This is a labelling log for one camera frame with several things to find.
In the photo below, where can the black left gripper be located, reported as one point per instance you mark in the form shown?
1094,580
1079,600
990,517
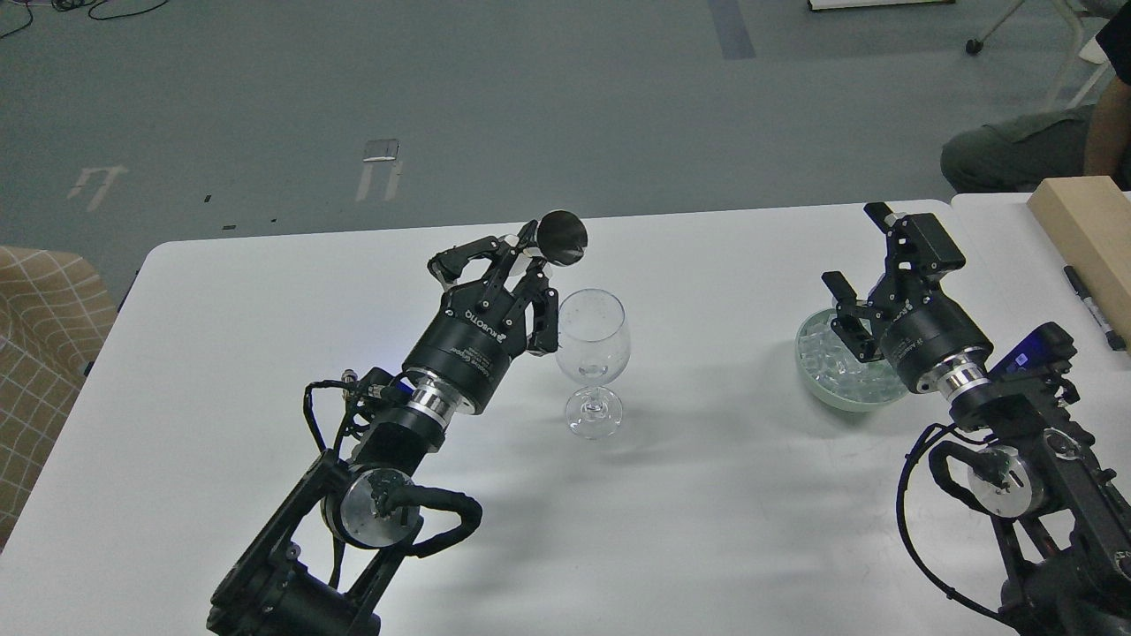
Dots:
468,349

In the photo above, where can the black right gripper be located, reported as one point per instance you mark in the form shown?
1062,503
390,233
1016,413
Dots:
927,339

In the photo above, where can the steel double jigger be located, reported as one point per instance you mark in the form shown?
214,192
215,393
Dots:
559,237

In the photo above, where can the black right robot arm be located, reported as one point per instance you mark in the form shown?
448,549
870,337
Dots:
1011,450

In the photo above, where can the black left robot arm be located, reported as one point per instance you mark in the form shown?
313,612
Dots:
323,561

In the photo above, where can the clear ice cubes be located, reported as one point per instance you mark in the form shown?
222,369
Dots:
822,353

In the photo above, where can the clear wine glass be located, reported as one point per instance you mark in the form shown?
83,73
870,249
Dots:
594,347

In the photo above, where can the green bowl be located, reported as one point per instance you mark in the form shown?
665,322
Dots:
817,389

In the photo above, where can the light wooden box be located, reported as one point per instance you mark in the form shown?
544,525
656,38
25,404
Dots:
1088,220

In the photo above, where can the black marker pen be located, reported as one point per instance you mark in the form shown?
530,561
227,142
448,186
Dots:
1112,337

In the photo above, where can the person in dark clothes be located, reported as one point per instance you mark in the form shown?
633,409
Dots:
1090,140

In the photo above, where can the white office chair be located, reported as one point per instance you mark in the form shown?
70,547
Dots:
1073,13

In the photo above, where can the tan checkered chair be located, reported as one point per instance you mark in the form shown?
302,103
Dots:
55,317

